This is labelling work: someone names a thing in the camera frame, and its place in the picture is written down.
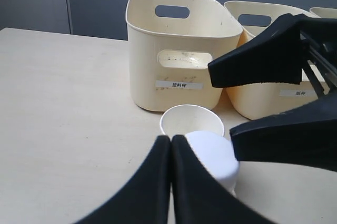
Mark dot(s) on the middle cream plastic bin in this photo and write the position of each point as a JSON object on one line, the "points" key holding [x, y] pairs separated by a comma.
{"points": [[255, 101]]}

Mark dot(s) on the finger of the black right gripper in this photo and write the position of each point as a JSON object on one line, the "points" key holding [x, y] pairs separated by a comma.
{"points": [[303, 136], [273, 56]]}

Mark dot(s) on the clear plastic bottle white cap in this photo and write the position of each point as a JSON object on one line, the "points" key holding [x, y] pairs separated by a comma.
{"points": [[216, 154]]}

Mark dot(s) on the cream plastic bin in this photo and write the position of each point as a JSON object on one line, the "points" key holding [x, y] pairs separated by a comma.
{"points": [[323, 12], [170, 44], [255, 101]]}

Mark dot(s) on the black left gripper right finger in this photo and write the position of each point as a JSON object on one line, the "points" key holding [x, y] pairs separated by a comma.
{"points": [[198, 197]]}

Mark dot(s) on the white paper cup blue logo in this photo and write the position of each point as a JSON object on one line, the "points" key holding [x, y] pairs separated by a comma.
{"points": [[186, 118]]}

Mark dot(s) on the right cream plastic bin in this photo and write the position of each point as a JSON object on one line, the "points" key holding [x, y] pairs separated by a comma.
{"points": [[323, 12]]}

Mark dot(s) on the left cream plastic bin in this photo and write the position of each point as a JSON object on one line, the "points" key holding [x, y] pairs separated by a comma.
{"points": [[170, 44]]}

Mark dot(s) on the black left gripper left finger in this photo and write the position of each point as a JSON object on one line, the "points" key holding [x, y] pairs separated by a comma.
{"points": [[145, 198]]}

